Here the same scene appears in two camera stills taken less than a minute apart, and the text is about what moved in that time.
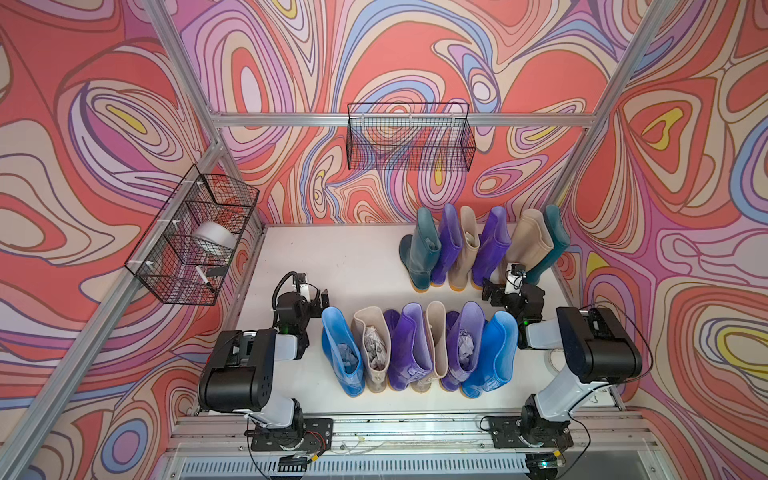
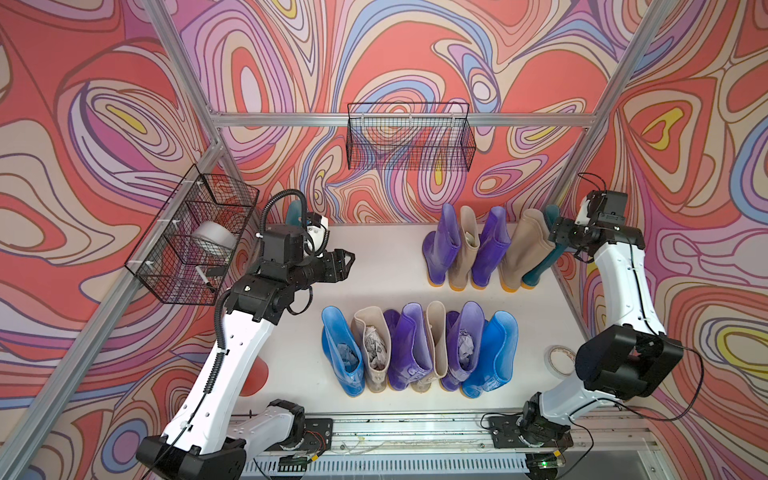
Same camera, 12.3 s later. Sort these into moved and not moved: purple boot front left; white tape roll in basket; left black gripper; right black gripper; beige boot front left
Moved: left black gripper; right black gripper
Not moved: white tape roll in basket; purple boot front left; beige boot front left
